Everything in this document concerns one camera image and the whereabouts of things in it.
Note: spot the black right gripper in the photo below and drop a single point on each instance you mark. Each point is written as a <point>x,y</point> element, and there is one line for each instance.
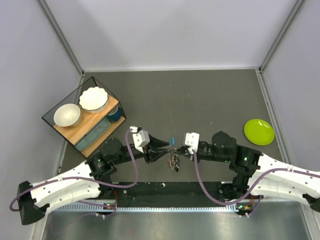
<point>184,151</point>

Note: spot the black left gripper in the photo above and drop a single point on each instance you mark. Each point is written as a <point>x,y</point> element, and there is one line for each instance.
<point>155,152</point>

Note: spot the blue handled metal keyring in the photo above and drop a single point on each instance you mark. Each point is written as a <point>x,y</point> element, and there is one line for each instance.
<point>173,160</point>

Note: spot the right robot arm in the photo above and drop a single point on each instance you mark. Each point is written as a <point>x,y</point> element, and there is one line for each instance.
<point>257,174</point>

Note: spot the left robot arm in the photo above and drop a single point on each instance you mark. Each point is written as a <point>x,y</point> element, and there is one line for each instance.
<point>91,179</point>

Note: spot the dark blue mug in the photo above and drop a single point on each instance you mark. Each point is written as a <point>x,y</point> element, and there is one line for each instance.
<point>114,115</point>

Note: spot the pale green rectangular tray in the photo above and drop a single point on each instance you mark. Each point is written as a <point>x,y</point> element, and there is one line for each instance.
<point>93,135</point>

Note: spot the lime green plate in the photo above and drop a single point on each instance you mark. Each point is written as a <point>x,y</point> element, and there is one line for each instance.
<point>259,132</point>

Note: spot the white scalloped bowl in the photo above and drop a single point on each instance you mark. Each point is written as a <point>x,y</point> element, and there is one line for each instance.
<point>94,100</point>

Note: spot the white round bowl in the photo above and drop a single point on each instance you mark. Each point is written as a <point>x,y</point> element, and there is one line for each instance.
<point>67,115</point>

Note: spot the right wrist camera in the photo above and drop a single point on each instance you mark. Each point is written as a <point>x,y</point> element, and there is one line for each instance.
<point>191,141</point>

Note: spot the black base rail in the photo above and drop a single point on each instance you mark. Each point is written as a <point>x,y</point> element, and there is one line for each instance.
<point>174,194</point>

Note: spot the white cable duct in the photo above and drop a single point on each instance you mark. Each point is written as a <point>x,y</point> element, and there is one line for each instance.
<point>81,207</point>

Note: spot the black wire wooden shelf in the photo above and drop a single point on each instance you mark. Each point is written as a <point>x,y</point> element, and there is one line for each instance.
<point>73,134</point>

